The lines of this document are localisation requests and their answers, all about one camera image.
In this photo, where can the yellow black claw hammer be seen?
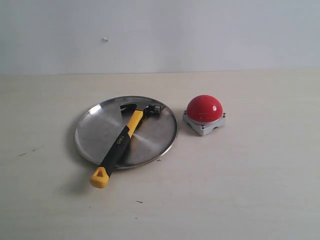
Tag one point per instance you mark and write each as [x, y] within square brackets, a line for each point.
[101, 176]

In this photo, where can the red dome push button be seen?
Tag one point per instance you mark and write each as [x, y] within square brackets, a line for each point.
[204, 113]

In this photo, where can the round steel plate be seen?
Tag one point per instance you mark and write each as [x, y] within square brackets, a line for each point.
[97, 130]

